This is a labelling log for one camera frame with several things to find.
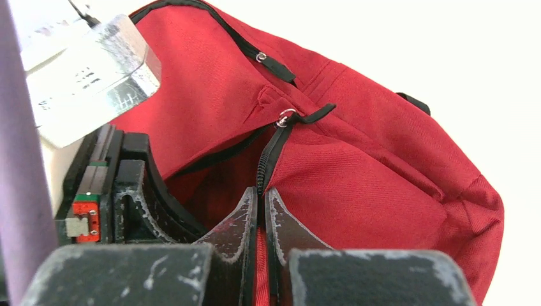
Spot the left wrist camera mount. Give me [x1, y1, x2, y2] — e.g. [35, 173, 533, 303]
[8, 0, 161, 207]

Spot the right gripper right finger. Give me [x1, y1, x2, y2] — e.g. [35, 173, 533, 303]
[264, 189, 475, 305]

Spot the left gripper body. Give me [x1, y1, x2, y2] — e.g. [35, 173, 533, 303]
[55, 124, 124, 245]

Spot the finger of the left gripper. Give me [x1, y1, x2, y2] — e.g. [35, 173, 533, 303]
[113, 159, 177, 244]
[121, 133, 207, 241]

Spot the red backpack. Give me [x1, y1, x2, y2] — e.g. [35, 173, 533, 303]
[114, 1, 504, 303]

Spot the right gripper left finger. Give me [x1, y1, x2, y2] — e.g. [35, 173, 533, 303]
[22, 187, 258, 305]

